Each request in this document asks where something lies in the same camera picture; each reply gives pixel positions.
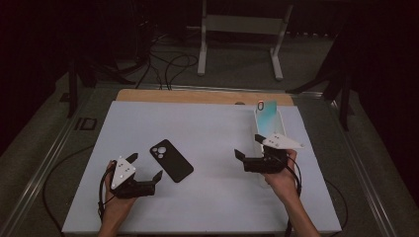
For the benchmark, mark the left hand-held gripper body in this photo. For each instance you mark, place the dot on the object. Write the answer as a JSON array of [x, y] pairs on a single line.
[[135, 190]]

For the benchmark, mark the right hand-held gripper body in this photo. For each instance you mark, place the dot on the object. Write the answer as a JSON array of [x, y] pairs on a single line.
[[263, 164]]

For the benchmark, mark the white plastic bin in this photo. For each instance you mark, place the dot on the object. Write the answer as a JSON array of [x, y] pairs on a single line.
[[258, 151]]

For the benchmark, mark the pink and blue phone case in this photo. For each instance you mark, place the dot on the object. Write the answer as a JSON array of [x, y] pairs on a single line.
[[268, 120]]

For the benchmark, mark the black phone case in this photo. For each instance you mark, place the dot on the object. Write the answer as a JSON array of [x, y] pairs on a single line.
[[173, 163]]

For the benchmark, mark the person's left hand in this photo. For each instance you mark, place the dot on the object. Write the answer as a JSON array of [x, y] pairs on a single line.
[[117, 207]]

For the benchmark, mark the person's right hand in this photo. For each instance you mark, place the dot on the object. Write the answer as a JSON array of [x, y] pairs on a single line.
[[285, 184]]

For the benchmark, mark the white board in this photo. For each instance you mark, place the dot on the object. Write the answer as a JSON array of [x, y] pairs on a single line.
[[204, 197]]

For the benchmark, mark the black floor plate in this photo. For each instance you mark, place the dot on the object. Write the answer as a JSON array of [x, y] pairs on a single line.
[[85, 123]]

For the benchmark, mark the wooden board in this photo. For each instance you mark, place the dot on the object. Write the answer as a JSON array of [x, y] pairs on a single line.
[[197, 97]]

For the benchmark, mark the black stand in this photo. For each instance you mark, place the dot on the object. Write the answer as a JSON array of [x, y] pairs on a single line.
[[72, 92], [344, 105]]

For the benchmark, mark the white metal stand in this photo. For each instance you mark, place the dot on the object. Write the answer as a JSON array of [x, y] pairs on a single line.
[[243, 24]]

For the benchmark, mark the metal floor rail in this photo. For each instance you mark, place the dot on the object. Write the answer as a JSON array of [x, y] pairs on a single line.
[[365, 184], [36, 184]]

